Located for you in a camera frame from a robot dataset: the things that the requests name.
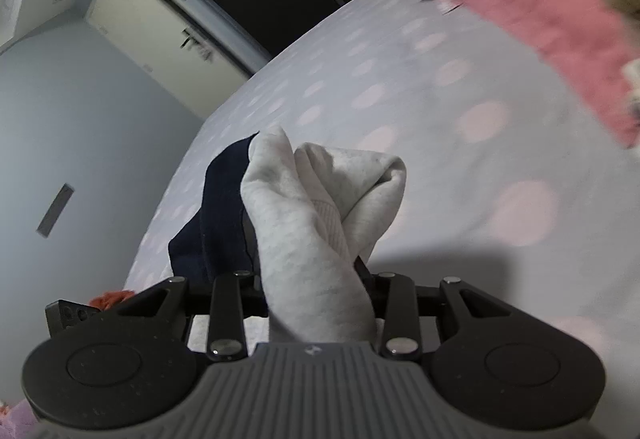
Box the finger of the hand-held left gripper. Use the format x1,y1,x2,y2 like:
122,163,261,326
45,299,118,338

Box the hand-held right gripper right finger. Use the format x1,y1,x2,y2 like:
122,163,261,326
355,256,516,361

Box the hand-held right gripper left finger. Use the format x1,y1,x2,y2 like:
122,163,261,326
117,270,266,361

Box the light grey sweatpants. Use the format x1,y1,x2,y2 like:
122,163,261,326
169,124,408,355

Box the orange knitted cloth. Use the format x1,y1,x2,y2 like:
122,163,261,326
90,290,137,311

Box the grey blanket with pink dots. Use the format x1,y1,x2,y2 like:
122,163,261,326
122,0,640,370

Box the beige door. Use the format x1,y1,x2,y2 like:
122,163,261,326
85,0,252,121

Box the grey wall plate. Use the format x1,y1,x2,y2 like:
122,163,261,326
36,184,75,238

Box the door handle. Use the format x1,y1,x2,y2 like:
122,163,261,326
181,28,215,64

